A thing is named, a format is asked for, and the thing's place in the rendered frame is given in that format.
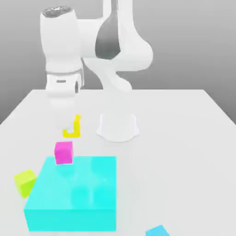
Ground large cyan box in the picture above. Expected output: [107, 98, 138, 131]
[23, 156, 117, 232]

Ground small yellow cube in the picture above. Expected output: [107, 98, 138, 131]
[62, 114, 82, 139]

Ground small lime green cube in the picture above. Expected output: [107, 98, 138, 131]
[13, 169, 37, 199]

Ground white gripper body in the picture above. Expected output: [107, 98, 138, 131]
[49, 95, 77, 131]

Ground small light blue cube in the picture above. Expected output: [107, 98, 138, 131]
[145, 224, 170, 236]

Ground small magenta cube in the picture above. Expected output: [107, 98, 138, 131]
[54, 141, 74, 165]

